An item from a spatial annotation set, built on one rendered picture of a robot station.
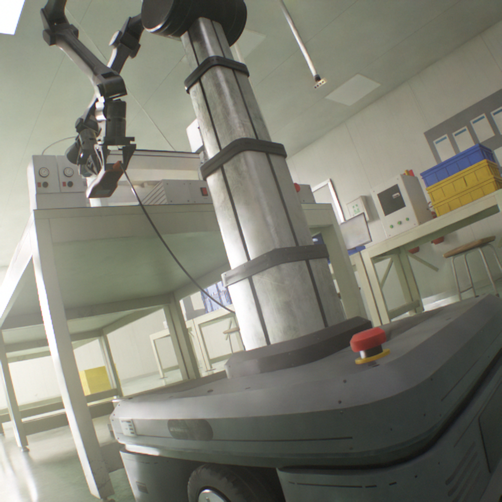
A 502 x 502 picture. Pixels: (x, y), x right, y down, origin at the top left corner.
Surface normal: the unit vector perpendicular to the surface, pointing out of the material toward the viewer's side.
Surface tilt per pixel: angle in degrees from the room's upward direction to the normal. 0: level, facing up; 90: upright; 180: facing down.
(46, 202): 90
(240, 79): 90
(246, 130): 90
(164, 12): 90
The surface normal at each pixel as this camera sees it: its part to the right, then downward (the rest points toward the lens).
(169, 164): 0.60, -0.32
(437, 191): -0.75, 0.07
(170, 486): -0.25, -0.13
